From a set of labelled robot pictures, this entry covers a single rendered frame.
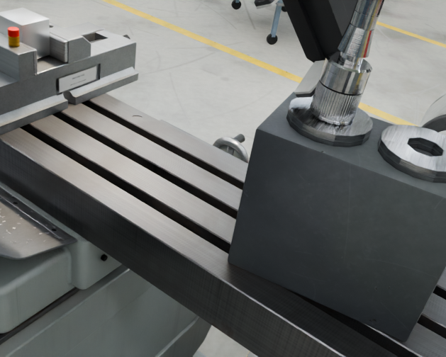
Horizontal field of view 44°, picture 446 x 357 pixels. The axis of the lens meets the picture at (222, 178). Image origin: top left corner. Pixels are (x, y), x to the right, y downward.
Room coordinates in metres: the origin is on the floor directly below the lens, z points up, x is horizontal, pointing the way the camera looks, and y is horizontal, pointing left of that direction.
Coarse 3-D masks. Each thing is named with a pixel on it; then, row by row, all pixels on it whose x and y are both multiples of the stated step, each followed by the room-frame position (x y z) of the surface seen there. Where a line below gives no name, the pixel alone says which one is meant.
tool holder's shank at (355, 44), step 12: (360, 0) 0.52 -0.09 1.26; (372, 0) 0.52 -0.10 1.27; (384, 0) 0.52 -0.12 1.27; (360, 12) 0.52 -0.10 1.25; (372, 12) 0.52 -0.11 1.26; (348, 24) 0.53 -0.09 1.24; (360, 24) 0.52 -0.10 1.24; (372, 24) 0.52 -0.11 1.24; (348, 36) 0.52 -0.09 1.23; (360, 36) 0.52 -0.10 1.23; (372, 36) 0.52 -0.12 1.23; (348, 48) 0.52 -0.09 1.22; (360, 48) 0.51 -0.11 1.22; (348, 60) 0.52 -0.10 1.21; (360, 60) 0.52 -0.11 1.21
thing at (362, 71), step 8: (328, 56) 0.53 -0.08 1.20; (336, 56) 0.53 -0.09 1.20; (328, 64) 0.52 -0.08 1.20; (336, 64) 0.51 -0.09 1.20; (344, 64) 0.51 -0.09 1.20; (360, 64) 0.52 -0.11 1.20; (368, 64) 0.53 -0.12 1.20; (336, 72) 0.51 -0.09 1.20; (344, 72) 0.51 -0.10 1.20; (352, 72) 0.50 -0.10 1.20; (360, 72) 0.51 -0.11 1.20; (368, 72) 0.51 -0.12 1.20; (360, 80) 0.51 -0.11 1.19
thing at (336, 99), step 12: (324, 72) 0.52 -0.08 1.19; (324, 84) 0.51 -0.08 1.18; (336, 84) 0.51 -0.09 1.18; (348, 84) 0.50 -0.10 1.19; (360, 84) 0.51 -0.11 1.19; (324, 96) 0.51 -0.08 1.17; (336, 96) 0.51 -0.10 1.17; (348, 96) 0.51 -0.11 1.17; (360, 96) 0.52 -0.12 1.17; (312, 108) 0.52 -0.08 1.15; (324, 108) 0.51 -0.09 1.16; (336, 108) 0.50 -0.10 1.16; (348, 108) 0.51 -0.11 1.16; (324, 120) 0.51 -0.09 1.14; (336, 120) 0.50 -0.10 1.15; (348, 120) 0.51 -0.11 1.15
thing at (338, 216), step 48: (288, 144) 0.48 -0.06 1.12; (336, 144) 0.48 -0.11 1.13; (384, 144) 0.48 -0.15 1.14; (432, 144) 0.51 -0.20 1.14; (288, 192) 0.48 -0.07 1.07; (336, 192) 0.46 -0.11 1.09; (384, 192) 0.45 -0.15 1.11; (432, 192) 0.43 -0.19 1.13; (240, 240) 0.49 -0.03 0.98; (288, 240) 0.47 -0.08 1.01; (336, 240) 0.45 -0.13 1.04; (384, 240) 0.44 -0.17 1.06; (432, 240) 0.43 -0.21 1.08; (288, 288) 0.47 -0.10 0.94; (336, 288) 0.45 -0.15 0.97; (384, 288) 0.43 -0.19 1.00; (432, 288) 0.42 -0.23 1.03
